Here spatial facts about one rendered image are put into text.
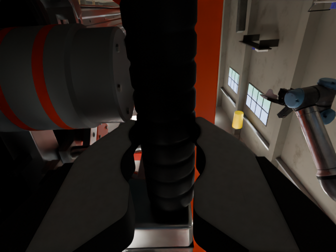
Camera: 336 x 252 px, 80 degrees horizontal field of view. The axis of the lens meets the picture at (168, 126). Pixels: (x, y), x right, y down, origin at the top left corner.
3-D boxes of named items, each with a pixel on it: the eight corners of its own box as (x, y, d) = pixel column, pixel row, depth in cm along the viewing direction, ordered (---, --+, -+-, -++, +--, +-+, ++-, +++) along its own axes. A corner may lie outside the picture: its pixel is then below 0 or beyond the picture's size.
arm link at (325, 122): (340, 107, 85) (333, 124, 90) (317, 98, 94) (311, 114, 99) (326, 110, 84) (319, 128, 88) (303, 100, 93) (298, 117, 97)
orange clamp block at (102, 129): (68, 142, 54) (83, 147, 63) (97, 140, 54) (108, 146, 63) (71, 117, 56) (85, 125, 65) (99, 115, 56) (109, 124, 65)
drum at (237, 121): (242, 109, 887) (240, 124, 923) (232, 110, 887) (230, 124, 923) (246, 114, 847) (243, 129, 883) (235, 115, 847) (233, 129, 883)
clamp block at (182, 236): (63, 230, 14) (83, 269, 17) (194, 226, 14) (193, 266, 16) (88, 177, 18) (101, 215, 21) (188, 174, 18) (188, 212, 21)
